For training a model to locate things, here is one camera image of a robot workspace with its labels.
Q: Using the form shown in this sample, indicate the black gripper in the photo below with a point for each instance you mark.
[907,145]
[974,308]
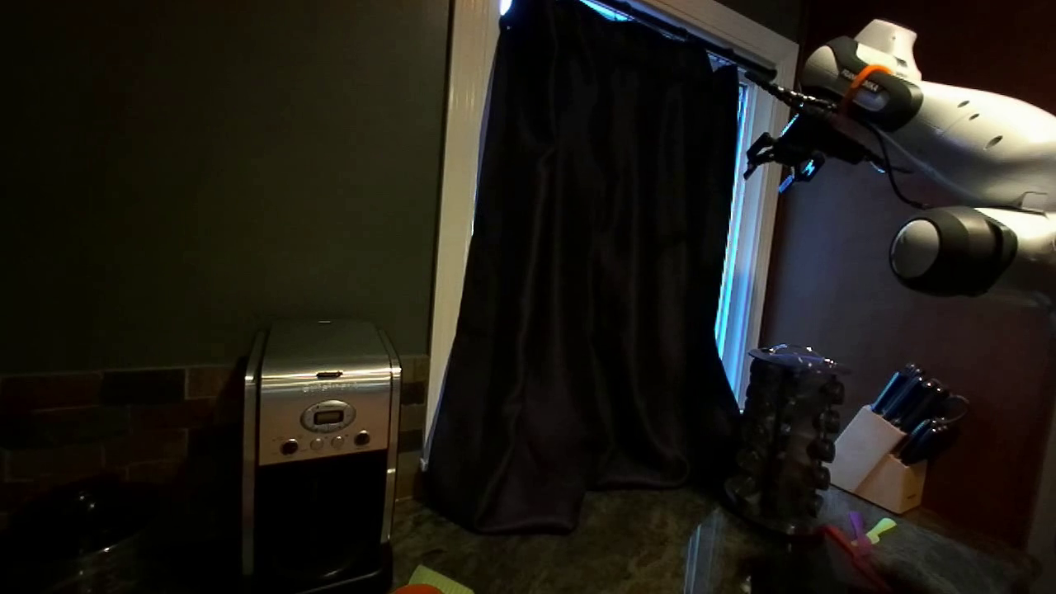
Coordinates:
[820,137]

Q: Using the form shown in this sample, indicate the dark navy curtain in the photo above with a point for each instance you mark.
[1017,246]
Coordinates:
[595,285]

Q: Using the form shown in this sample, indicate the curtain rod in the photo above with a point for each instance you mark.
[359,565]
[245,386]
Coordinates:
[695,31]

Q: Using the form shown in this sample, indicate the steel rotating spice rack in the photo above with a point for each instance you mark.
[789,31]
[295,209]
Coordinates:
[787,439]

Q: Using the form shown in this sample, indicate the light wooden knife block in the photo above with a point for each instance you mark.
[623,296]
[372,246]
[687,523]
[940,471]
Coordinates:
[880,463]

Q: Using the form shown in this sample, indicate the red plastic knife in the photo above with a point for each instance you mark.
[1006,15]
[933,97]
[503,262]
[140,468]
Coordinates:
[845,543]

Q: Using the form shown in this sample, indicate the silver black coffee maker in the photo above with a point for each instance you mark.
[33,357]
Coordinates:
[321,439]

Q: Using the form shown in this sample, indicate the green plastic piece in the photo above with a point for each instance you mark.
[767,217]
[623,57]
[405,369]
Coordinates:
[441,579]

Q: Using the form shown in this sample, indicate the red plastic cup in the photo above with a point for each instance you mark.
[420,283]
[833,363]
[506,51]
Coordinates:
[418,593]

